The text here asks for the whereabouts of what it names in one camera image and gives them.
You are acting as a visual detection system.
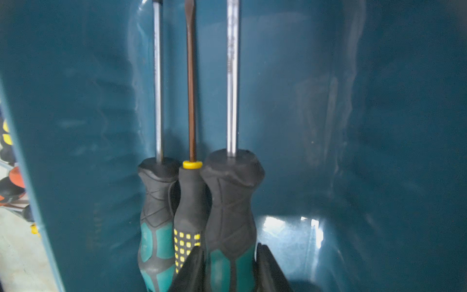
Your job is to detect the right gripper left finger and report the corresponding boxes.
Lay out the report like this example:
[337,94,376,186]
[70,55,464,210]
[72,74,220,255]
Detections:
[169,246,205,292]

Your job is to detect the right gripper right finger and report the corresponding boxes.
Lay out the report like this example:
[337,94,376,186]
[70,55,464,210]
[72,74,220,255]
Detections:
[256,243,293,292]

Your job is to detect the black yellow dotted screwdriver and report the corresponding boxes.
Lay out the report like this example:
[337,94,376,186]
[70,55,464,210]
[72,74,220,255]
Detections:
[173,1,207,273]

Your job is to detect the large green black screwdriver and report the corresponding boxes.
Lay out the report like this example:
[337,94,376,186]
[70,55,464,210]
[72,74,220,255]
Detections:
[138,1,180,292]

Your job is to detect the teal storage box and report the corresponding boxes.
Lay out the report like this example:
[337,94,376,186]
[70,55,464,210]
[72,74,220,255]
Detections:
[1,1,467,292]

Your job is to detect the orange black screwdriver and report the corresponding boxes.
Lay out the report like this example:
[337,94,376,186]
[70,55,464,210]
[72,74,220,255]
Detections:
[1,166,26,206]

